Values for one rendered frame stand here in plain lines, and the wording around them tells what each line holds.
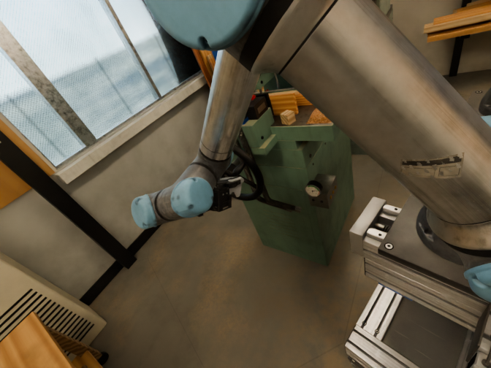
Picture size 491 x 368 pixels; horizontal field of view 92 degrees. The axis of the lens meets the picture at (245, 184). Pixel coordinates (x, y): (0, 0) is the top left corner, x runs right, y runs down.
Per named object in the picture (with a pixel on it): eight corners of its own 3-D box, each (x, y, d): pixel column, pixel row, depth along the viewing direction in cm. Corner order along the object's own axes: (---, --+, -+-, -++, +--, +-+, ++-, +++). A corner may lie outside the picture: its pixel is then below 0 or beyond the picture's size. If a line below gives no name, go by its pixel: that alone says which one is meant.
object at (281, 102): (251, 117, 101) (245, 98, 96) (253, 115, 102) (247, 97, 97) (297, 114, 88) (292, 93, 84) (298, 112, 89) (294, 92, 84)
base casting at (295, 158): (223, 161, 119) (215, 146, 113) (274, 106, 150) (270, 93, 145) (307, 169, 92) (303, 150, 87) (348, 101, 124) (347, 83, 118)
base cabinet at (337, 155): (261, 245, 160) (222, 161, 119) (296, 188, 192) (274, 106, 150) (328, 267, 133) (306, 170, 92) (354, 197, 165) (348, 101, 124)
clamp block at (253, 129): (229, 147, 93) (221, 126, 88) (247, 128, 100) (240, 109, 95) (260, 148, 84) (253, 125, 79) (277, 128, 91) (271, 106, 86)
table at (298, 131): (194, 150, 108) (188, 139, 105) (231, 117, 125) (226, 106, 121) (325, 159, 72) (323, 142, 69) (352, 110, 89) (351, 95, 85)
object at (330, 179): (310, 206, 100) (306, 192, 95) (319, 187, 107) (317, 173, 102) (329, 209, 95) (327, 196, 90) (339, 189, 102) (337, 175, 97)
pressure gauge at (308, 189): (306, 198, 94) (302, 184, 89) (310, 193, 96) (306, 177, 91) (322, 201, 90) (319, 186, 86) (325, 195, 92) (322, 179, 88)
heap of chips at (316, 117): (305, 123, 80) (304, 116, 79) (318, 106, 87) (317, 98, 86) (330, 123, 75) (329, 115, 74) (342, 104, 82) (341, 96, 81)
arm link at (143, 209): (152, 229, 48) (134, 233, 54) (194, 214, 57) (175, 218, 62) (141, 193, 48) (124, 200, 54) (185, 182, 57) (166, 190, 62)
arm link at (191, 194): (205, 156, 49) (176, 170, 56) (174, 194, 42) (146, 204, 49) (228, 183, 52) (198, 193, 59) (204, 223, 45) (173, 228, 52)
